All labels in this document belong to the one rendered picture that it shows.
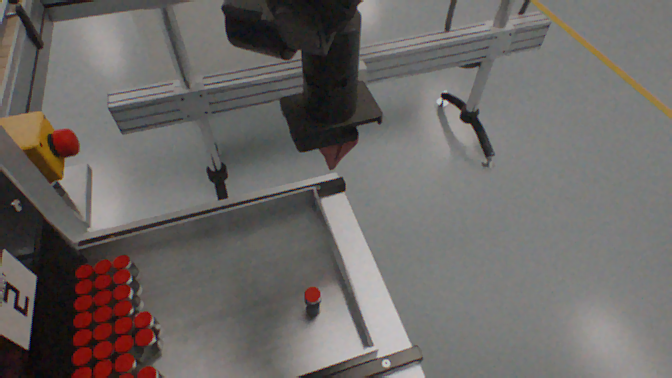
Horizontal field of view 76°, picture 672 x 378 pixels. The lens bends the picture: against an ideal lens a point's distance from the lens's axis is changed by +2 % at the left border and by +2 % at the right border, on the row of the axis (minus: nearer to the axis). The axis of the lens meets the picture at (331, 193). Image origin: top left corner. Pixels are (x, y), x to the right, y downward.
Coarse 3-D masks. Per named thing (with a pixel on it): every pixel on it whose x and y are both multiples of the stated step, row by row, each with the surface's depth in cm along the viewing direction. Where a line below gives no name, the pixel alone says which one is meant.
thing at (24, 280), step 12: (12, 264) 44; (0, 276) 41; (12, 276) 43; (24, 276) 45; (0, 288) 41; (24, 288) 45; (0, 300) 40; (12, 300) 42; (24, 300) 44; (0, 312) 40; (12, 312) 42; (0, 324) 39; (12, 324) 41; (24, 324) 43; (12, 336) 41; (24, 336) 43
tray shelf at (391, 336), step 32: (256, 192) 69; (128, 224) 65; (352, 224) 65; (352, 256) 62; (64, 288) 59; (384, 288) 59; (32, 320) 56; (64, 320) 56; (384, 320) 56; (32, 352) 53; (64, 352) 53; (384, 352) 53
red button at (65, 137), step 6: (54, 132) 58; (60, 132) 58; (66, 132) 59; (72, 132) 60; (54, 138) 58; (60, 138) 58; (66, 138) 58; (72, 138) 59; (54, 144) 58; (60, 144) 58; (66, 144) 58; (72, 144) 59; (78, 144) 61; (60, 150) 58; (66, 150) 59; (72, 150) 59; (78, 150) 61; (66, 156) 59
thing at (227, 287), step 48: (144, 240) 62; (192, 240) 63; (240, 240) 63; (288, 240) 63; (144, 288) 58; (192, 288) 58; (240, 288) 58; (288, 288) 58; (336, 288) 58; (192, 336) 54; (240, 336) 54; (288, 336) 54; (336, 336) 54
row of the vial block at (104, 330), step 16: (96, 272) 55; (112, 272) 56; (112, 288) 55; (112, 304) 53; (96, 320) 51; (112, 320) 52; (96, 336) 50; (112, 336) 51; (96, 352) 49; (112, 352) 49; (96, 368) 48; (112, 368) 48
